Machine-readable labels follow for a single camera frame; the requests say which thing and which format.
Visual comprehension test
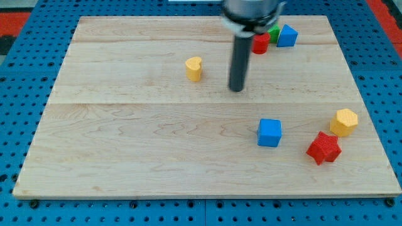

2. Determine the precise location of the blue triangle block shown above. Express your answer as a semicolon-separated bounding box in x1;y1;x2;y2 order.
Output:
276;24;298;47

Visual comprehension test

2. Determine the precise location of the yellow heart block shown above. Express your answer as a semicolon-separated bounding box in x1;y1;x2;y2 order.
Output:
185;56;202;82

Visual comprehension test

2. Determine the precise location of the wooden board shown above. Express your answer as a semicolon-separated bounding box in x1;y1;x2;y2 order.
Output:
13;16;401;200

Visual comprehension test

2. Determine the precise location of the green star block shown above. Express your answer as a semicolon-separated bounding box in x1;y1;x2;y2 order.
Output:
268;24;281;43

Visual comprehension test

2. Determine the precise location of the red cylinder block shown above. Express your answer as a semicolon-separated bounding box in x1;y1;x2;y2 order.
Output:
252;33;271;55

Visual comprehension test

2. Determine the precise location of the red star block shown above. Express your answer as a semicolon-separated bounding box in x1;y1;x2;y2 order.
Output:
306;131;342;165

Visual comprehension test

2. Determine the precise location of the yellow hexagon block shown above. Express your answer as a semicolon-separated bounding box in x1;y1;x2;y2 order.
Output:
330;109;359;137

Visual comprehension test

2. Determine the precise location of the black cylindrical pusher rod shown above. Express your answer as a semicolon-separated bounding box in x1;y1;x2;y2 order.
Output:
228;36;253;92

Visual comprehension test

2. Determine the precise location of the blue cube block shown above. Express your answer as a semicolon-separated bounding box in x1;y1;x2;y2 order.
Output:
257;119;282;148

